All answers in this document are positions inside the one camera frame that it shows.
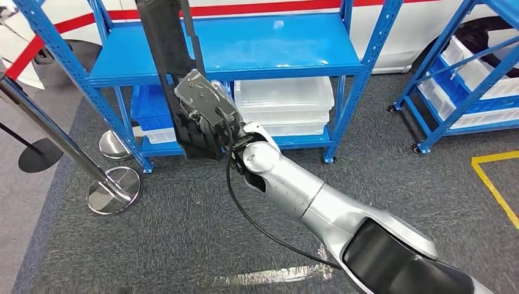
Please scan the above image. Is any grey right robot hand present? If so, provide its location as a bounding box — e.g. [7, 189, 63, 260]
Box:
[178, 79, 249, 153]

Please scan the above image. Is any white car with red stripe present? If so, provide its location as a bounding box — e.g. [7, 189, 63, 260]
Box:
[0, 0, 519, 90]

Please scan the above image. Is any chrome stanchion post with base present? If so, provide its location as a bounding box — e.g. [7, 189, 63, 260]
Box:
[0, 73, 142, 216]

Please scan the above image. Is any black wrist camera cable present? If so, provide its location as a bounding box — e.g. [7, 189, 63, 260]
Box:
[224, 107, 343, 272]

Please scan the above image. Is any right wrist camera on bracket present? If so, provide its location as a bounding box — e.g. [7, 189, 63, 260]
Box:
[174, 69, 241, 133]

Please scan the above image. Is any long black plastic panel part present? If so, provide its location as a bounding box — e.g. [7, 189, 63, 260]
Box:
[135, 0, 225, 161]

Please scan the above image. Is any blue metal shelf rack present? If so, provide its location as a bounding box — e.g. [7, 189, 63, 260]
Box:
[387, 0, 519, 155]
[12, 0, 404, 175]

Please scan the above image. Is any blue plastic bin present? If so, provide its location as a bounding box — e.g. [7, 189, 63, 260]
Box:
[130, 85, 179, 132]

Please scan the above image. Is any chrome stanchion base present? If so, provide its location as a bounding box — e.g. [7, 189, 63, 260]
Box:
[98, 129, 136, 162]

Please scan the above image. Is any clear plastic bin with label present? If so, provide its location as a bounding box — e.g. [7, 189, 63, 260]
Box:
[133, 126, 178, 146]

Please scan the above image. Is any black stanchion base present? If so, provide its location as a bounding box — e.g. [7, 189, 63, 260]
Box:
[0, 121, 64, 174]

